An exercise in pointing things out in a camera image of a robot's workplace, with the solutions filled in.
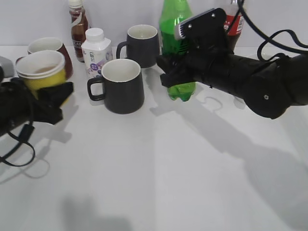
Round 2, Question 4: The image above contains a cola bottle red label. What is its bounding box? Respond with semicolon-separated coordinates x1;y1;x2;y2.
221;0;244;51

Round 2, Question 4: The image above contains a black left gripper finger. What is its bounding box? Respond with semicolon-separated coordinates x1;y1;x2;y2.
38;82;74;108

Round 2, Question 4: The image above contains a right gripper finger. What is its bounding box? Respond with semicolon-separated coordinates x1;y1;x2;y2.
160;71;195;87
156;55;183;72

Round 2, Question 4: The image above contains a red ceramic mug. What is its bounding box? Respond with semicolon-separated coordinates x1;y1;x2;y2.
27;37;73;80

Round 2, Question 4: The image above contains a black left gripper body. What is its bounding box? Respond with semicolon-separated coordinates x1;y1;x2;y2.
0;77;63;130

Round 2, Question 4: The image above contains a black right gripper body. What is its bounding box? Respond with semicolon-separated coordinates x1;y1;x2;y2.
178;54;212;83

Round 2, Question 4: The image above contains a dark grey mug rear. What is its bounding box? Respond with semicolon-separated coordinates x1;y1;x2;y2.
116;25;160;68

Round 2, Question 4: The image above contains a white yogurt drink bottle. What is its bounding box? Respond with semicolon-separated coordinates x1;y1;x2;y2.
81;28;113;78

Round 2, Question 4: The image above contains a brown tea drink bottle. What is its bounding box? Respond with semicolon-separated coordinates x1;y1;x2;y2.
68;0;90;63

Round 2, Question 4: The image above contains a black mug front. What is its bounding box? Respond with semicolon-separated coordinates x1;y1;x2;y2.
87;59;145;115

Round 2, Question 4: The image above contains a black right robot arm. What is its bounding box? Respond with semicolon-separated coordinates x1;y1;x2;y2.
156;52;308;119

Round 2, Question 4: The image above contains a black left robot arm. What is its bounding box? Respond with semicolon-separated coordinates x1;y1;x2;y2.
0;77;74;135

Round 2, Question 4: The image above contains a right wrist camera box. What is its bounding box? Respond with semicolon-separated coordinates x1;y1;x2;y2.
173;8;230;53

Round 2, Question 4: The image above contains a green plastic soda bottle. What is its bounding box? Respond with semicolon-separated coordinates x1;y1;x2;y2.
158;0;197;102

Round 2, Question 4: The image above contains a yellow paper cup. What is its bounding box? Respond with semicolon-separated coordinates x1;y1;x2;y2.
15;50;66;99

